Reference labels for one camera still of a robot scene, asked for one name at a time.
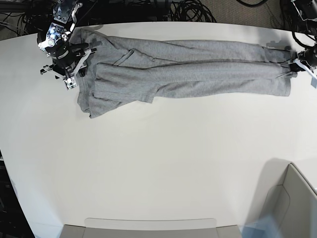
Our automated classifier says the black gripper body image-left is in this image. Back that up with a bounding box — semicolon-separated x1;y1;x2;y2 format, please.
40;43;97;80

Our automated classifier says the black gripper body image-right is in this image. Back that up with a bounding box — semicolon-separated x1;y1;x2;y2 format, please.
289;47;317;74

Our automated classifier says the grey T-shirt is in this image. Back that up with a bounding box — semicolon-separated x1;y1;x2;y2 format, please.
71;29;296;118

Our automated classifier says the grey box right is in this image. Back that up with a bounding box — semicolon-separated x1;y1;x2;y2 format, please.
259;163;317;238

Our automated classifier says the grey chair backrest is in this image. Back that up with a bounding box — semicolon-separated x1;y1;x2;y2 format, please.
60;218;242;238

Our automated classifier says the blue translucent object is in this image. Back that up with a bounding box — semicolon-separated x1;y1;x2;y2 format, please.
241;215;280;238

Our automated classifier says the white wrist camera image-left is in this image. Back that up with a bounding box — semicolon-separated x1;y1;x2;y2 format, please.
64;77;77;90

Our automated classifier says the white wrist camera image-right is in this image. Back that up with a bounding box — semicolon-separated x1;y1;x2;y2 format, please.
311;78;317;89

